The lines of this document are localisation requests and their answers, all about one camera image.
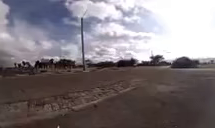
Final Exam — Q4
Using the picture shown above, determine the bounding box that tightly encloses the row of dark trees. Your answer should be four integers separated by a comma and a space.
85, 54, 172, 68

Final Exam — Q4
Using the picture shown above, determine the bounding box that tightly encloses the tall street lamp pole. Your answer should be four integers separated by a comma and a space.
80, 9, 89, 72

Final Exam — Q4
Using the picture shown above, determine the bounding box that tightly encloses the pale gravel strip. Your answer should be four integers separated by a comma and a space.
0, 78, 147, 127

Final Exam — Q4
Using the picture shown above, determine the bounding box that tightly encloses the grey asphalt road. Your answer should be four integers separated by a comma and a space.
0, 65, 215, 128

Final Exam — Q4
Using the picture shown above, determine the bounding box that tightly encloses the large dark bush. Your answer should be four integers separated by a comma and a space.
170, 56, 201, 69

